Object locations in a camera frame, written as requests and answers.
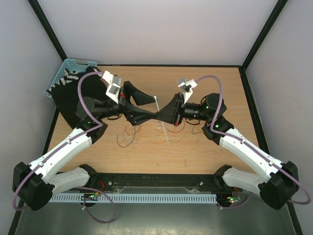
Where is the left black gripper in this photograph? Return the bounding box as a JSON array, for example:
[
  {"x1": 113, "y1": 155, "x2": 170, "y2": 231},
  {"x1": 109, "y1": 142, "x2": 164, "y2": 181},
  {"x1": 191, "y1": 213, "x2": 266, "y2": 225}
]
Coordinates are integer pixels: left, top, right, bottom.
[{"x1": 97, "y1": 81, "x2": 157, "y2": 125}]

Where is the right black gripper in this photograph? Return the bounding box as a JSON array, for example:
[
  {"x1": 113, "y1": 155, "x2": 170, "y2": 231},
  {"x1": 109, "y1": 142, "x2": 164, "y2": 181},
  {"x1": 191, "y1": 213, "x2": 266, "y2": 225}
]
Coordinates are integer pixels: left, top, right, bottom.
[{"x1": 153, "y1": 93, "x2": 211, "y2": 127}]

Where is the white zip tie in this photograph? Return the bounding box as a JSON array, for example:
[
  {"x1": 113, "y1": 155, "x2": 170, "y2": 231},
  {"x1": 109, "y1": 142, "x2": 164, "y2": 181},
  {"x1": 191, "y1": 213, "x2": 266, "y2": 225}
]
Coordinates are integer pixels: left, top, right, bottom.
[{"x1": 154, "y1": 95, "x2": 170, "y2": 145}]

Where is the dark brown wire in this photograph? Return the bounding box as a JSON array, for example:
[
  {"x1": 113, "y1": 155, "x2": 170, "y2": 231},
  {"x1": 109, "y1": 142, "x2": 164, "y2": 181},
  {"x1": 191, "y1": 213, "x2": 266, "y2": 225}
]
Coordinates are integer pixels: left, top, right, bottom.
[{"x1": 116, "y1": 124, "x2": 203, "y2": 148}]

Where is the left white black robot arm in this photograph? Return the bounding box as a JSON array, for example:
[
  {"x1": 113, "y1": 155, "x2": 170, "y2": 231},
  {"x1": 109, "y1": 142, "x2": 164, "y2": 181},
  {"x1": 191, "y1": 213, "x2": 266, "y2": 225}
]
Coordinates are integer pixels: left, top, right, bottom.
[{"x1": 13, "y1": 81, "x2": 155, "y2": 211}]

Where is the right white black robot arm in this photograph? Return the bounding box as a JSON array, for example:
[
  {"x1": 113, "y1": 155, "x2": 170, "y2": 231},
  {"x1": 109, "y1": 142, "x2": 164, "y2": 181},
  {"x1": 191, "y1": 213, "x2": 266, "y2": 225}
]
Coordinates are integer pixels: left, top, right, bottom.
[{"x1": 156, "y1": 93, "x2": 299, "y2": 210}]

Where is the black white striped cloth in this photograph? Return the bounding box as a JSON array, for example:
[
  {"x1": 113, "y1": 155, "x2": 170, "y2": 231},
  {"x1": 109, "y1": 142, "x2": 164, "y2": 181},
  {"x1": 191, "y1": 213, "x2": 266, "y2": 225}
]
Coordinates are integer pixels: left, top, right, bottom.
[{"x1": 46, "y1": 68, "x2": 83, "y2": 95}]

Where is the blue plastic basket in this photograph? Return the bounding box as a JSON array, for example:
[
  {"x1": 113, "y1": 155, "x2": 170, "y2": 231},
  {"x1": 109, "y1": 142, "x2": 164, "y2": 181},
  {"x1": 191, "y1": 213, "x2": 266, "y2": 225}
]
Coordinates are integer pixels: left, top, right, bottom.
[{"x1": 46, "y1": 58, "x2": 97, "y2": 99}]

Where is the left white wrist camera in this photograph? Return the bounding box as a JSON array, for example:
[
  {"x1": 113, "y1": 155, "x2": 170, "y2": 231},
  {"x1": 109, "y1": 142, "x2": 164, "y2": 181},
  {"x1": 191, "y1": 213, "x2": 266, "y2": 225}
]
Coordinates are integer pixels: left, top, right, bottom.
[{"x1": 101, "y1": 70, "x2": 122, "y2": 104}]

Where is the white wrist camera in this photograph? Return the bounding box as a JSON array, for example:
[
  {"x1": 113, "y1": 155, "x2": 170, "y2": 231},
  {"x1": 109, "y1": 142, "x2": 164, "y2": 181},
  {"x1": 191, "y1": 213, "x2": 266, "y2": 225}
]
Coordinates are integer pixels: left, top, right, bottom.
[
  {"x1": 178, "y1": 78, "x2": 198, "y2": 104},
  {"x1": 101, "y1": 70, "x2": 122, "y2": 104}
]

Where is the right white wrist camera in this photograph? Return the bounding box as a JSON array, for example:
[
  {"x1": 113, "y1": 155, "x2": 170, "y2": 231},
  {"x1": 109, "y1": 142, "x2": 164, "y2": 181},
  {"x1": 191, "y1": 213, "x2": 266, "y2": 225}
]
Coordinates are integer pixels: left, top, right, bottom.
[{"x1": 178, "y1": 78, "x2": 198, "y2": 104}]

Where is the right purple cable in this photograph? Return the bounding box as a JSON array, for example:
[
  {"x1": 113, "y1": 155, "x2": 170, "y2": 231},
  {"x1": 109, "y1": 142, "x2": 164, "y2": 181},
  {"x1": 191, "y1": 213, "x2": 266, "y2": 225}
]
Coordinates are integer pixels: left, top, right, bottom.
[{"x1": 194, "y1": 75, "x2": 312, "y2": 210}]

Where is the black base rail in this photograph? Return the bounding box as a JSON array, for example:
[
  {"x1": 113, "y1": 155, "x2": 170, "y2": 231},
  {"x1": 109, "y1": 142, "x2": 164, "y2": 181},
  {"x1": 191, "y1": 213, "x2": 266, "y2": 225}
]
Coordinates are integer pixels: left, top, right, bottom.
[{"x1": 85, "y1": 173, "x2": 243, "y2": 194}]

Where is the light blue slotted cable duct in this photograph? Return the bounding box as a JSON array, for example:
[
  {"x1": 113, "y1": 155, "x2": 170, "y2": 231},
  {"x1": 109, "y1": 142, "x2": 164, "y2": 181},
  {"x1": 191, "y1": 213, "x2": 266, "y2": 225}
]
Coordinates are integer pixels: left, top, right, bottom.
[{"x1": 50, "y1": 193, "x2": 216, "y2": 204}]

